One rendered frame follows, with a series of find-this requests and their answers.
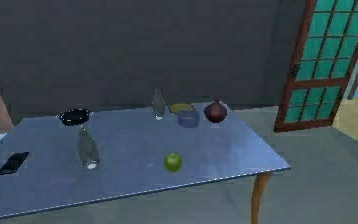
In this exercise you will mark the dark red vase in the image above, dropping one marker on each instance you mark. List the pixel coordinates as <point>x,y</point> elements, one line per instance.
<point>215,111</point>

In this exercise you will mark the yellow round plate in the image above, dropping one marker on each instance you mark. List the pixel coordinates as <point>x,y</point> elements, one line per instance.
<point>180,107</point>

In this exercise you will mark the wooden door with teal panes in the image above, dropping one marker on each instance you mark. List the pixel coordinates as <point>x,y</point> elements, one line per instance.
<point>320,66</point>

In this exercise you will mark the black flat phone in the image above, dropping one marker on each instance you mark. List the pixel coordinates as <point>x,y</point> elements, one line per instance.
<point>13,163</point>

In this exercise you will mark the blue table with wooden legs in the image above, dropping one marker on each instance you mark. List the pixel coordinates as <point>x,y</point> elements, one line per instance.
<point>200,150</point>

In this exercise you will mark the green apple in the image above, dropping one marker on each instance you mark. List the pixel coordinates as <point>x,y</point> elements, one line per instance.
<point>172,162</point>

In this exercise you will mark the black pan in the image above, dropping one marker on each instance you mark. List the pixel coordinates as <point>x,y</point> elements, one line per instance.
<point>74,117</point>

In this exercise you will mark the blue-grey cup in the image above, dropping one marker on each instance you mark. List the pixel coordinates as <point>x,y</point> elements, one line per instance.
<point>188,119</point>

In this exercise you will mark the small clear glass bottle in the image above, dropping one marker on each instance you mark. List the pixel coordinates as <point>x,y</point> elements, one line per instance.
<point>158,105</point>

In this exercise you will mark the large clear glass bottle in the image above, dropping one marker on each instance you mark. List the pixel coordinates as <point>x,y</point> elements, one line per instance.
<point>87,150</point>

